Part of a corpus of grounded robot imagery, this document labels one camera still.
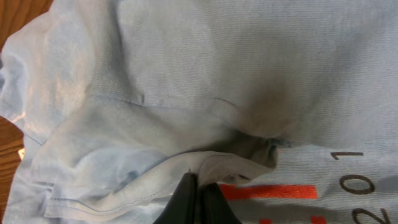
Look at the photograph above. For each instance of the light blue printed t-shirt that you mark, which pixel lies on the light blue printed t-shirt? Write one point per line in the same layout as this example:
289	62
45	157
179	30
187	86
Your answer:
290	105

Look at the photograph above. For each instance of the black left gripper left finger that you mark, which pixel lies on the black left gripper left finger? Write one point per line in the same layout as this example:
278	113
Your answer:
181	206

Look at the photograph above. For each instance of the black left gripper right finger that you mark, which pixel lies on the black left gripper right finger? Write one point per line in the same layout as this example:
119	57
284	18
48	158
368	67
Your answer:
214	209

